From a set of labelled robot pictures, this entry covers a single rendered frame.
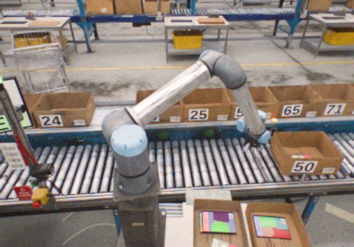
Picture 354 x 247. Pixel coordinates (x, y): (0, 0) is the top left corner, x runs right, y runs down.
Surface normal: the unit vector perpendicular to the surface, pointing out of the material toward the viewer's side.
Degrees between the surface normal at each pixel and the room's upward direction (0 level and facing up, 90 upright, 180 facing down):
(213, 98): 89
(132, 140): 2
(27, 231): 0
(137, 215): 90
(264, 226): 0
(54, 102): 90
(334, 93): 89
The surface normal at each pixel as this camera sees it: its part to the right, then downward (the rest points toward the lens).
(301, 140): 0.04, 0.55
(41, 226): 0.01, -0.83
